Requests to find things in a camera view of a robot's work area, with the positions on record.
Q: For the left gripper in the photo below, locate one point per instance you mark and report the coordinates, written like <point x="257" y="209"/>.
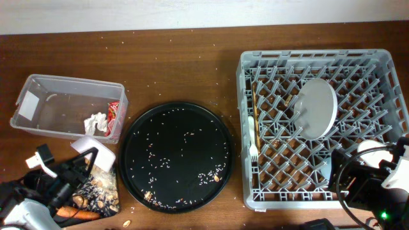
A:
<point x="72" y="174"/>

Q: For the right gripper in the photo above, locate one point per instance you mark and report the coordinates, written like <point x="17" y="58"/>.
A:
<point x="367" y="177"/>

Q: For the white bowl with food scraps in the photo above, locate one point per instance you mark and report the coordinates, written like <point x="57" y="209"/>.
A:
<point x="105" y="157"/>

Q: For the small white cup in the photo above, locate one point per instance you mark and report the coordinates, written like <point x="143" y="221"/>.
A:
<point x="374" y="158"/>

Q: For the white tissue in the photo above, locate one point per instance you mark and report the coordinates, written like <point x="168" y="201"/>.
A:
<point x="96" y="122"/>

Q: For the blue plastic cup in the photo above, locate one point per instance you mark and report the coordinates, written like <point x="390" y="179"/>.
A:
<point x="326" y="170"/>

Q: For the red snack wrapper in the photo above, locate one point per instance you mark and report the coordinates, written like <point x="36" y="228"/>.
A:
<point x="111" y="117"/>

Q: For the orange carrot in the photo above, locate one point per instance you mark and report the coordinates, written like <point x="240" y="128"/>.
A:
<point x="68" y="212"/>

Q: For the grey plate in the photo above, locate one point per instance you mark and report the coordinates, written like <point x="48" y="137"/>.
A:
<point x="315" y="109"/>

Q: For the white plastic fork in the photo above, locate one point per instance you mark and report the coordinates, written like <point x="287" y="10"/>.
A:
<point x="253" y="150"/>

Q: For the wooden chopstick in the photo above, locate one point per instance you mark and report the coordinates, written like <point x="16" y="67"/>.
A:
<point x="255" y="111"/>

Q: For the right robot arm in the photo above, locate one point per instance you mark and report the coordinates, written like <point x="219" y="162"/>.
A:
<point x="385" y="219"/>

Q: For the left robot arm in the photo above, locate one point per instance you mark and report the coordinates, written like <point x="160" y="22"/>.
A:
<point x="32" y="201"/>

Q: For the grey plastic dishwasher rack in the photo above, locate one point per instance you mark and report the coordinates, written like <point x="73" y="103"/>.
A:
<point x="371" y="105"/>

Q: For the pile of food scraps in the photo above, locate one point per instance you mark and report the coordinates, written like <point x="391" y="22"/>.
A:
<point x="99" y="194"/>

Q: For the clear plastic bin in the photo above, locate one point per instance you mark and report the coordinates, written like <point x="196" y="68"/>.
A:
<point x="56" y="106"/>

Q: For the black rectangular tray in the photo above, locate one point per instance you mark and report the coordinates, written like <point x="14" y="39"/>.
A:
<point x="62" y="222"/>

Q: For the nut on table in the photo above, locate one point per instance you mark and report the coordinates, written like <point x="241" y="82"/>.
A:
<point x="126" y="223"/>

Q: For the round black tray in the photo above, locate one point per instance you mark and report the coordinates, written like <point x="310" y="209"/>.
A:
<point x="176" y="157"/>

